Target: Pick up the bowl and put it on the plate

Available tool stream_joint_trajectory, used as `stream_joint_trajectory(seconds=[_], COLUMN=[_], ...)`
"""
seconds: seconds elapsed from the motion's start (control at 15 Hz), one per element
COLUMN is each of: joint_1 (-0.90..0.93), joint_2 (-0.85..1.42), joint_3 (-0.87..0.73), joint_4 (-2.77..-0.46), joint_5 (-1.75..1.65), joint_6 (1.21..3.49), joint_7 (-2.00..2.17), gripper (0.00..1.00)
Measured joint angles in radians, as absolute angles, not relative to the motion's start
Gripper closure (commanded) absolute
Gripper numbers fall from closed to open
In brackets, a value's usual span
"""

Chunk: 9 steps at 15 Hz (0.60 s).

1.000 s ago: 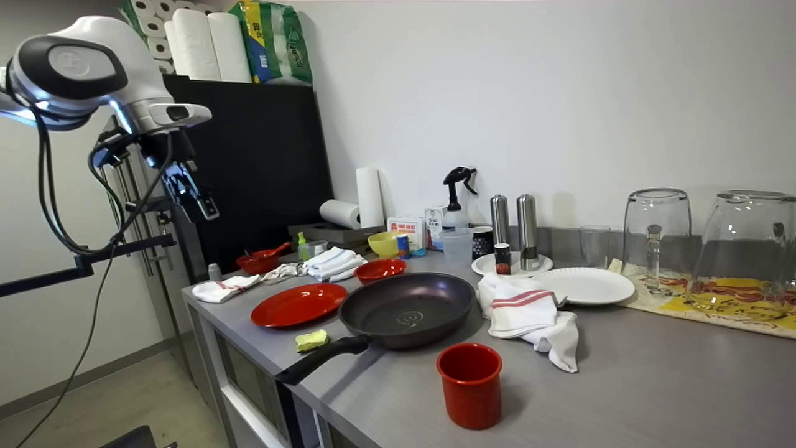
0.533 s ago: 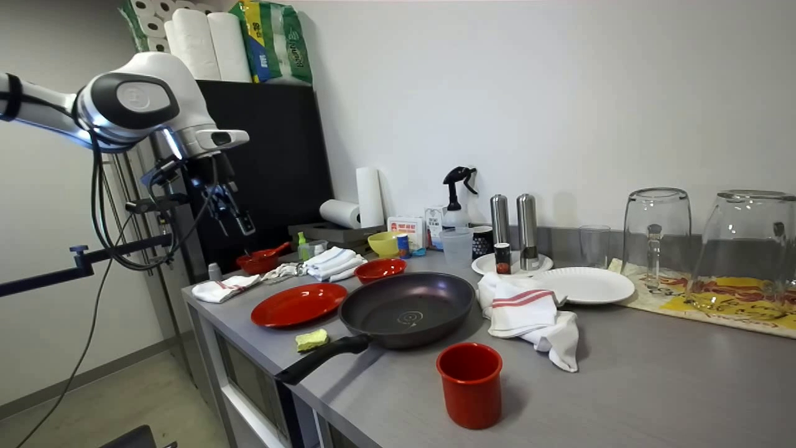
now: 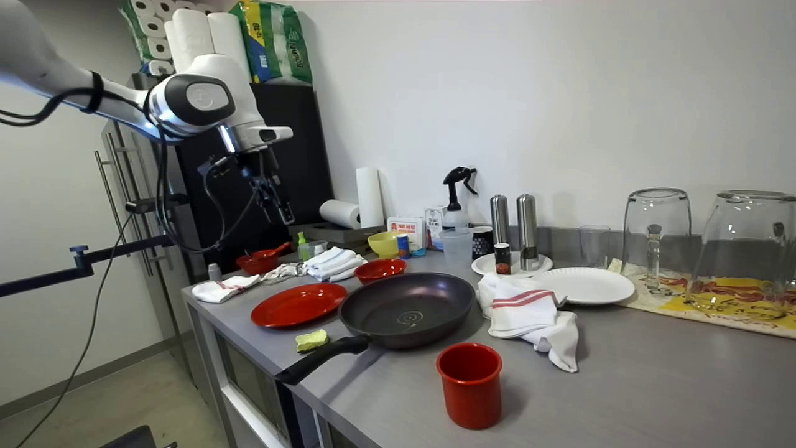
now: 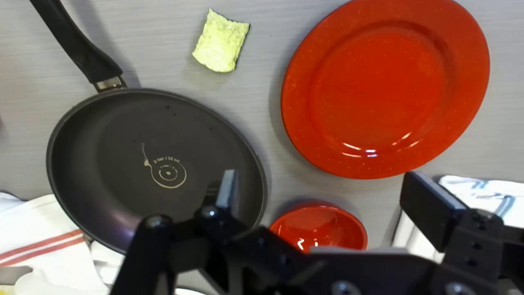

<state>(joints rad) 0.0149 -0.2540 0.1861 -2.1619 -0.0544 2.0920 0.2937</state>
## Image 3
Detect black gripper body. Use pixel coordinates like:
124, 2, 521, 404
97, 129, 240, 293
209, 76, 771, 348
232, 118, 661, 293
217, 148, 281, 188

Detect red bowl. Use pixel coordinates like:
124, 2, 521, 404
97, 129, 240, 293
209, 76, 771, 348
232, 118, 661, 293
354, 257, 411, 287

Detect red plate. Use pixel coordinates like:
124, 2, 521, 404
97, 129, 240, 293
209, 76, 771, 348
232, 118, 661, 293
248, 281, 352, 332

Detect yellow-green bowl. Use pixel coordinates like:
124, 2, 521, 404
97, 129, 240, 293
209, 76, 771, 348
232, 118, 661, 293
366, 230, 404, 261

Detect small white plate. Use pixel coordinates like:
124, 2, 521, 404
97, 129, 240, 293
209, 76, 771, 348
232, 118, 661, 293
470, 252, 554, 280

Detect large white plate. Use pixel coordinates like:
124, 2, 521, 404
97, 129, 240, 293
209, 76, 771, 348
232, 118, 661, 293
531, 265, 640, 310

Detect small green bottle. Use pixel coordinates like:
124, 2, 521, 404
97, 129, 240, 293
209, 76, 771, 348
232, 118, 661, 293
293, 230, 315, 265

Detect grey tray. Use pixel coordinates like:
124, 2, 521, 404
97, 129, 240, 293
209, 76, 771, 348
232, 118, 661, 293
287, 220, 389, 252

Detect white paper towel roll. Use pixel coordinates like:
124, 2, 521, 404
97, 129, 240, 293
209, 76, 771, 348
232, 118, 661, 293
319, 198, 363, 231
354, 165, 389, 231

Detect white towel with blue stripes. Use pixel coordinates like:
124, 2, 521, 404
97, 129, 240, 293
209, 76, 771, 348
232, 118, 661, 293
298, 245, 373, 283

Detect crumpled white cloth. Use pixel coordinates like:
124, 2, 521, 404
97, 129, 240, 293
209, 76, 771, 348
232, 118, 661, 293
189, 261, 298, 306

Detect grey metal stand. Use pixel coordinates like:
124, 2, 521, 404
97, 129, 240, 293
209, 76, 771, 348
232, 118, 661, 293
95, 123, 209, 333

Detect white first aid kit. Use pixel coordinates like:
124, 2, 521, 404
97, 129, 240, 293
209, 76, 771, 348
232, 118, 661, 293
386, 214, 431, 252

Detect green packaged goods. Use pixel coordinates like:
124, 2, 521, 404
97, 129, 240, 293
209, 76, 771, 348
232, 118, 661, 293
228, 0, 315, 88

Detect pack of paper towels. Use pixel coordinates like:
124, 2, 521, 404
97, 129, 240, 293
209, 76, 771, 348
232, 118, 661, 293
162, 7, 255, 84

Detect yellow-green sponge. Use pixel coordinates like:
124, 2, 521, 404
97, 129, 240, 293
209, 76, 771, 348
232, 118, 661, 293
293, 326, 334, 357

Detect small white printed box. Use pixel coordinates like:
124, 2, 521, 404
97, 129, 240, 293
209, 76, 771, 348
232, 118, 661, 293
420, 206, 447, 250

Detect toilet paper pack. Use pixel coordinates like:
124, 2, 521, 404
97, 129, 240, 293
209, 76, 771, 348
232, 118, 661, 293
116, 0, 179, 81

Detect black frying pan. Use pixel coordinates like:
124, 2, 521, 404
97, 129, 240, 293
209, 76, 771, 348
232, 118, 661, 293
273, 272, 481, 389

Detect spray bottle with black nozzle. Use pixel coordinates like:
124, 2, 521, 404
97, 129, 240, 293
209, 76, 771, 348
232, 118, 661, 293
439, 165, 481, 252

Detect grey counter cabinet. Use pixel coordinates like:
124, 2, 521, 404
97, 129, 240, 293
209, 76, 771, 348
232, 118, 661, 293
181, 298, 369, 448

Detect steel shaker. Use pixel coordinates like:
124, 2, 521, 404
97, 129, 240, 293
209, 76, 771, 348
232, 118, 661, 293
516, 191, 543, 269
488, 191, 513, 250

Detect black boom with blue clamp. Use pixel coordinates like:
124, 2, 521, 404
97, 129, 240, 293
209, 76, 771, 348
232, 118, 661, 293
0, 231, 179, 298

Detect white towel with red stripe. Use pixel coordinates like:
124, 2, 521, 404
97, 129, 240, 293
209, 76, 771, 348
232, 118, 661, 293
475, 272, 583, 376

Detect red cup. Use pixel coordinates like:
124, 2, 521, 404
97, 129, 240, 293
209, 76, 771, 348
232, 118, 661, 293
435, 342, 506, 433

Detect black floor object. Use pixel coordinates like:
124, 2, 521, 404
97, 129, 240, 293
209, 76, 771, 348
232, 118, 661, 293
97, 424, 160, 448

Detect upturned clear wine glass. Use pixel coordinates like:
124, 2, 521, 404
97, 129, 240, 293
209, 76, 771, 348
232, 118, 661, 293
620, 188, 696, 298

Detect yellow patterned placemat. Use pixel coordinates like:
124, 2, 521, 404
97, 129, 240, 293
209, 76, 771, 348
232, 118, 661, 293
608, 257, 796, 342

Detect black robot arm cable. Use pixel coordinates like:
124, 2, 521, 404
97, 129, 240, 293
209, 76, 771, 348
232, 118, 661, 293
0, 72, 109, 129

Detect thin black cable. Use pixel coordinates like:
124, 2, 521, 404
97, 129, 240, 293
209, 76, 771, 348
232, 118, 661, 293
12, 206, 140, 448

